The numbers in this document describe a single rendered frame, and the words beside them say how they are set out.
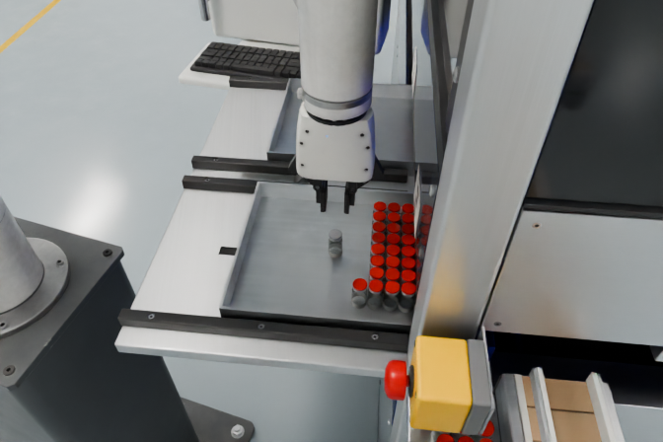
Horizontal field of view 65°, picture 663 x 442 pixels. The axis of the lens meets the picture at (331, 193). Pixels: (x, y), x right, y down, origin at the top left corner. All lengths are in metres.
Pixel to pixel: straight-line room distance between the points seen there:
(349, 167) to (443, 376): 0.27
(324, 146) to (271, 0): 0.90
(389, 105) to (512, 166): 0.74
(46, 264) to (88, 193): 1.50
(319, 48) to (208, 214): 0.44
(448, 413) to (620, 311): 0.20
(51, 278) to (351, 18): 0.62
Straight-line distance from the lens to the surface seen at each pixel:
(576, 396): 0.71
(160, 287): 0.83
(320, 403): 1.67
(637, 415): 0.82
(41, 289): 0.92
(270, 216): 0.89
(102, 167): 2.55
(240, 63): 1.43
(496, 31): 0.37
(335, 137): 0.64
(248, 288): 0.80
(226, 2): 1.56
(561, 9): 0.37
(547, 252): 0.52
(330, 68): 0.57
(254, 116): 1.12
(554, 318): 0.61
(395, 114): 1.12
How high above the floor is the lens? 1.52
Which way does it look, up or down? 44 degrees down
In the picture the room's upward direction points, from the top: straight up
